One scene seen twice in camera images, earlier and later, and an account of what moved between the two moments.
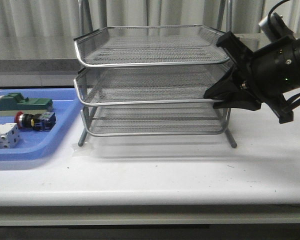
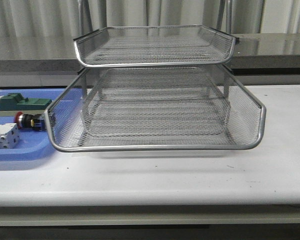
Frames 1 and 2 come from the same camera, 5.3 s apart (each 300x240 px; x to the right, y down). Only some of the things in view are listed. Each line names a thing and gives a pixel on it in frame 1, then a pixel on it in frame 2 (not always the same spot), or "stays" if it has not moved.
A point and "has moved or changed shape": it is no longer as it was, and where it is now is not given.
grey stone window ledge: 49,53 stays
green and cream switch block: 9,104 stays
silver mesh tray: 149,85 has moved or changed shape
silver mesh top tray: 150,45 stays
